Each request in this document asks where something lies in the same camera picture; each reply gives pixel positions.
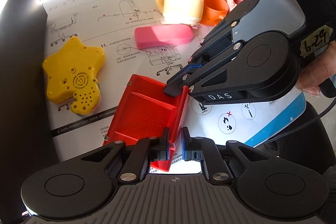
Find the red plastic toy tray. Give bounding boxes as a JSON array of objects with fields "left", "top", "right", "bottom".
[{"left": 103, "top": 74, "right": 188, "bottom": 172}]

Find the person's hand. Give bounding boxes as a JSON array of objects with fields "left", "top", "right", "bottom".
[{"left": 295, "top": 41, "right": 336, "bottom": 97}]

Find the orange plastic cup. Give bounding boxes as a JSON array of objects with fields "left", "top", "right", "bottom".
[{"left": 199, "top": 0, "right": 229, "bottom": 26}]

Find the pink plastic block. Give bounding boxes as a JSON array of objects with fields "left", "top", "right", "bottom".
[{"left": 134, "top": 24, "right": 194, "bottom": 49}]

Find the yellow star toy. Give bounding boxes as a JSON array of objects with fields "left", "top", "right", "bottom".
[{"left": 43, "top": 36, "right": 105, "bottom": 116}]

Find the white instruction sheet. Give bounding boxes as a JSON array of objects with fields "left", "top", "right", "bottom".
[{"left": 31, "top": 0, "right": 308, "bottom": 162}]

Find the open cardboard box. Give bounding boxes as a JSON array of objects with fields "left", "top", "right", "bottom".
[{"left": 1, "top": 0, "right": 58, "bottom": 223}]

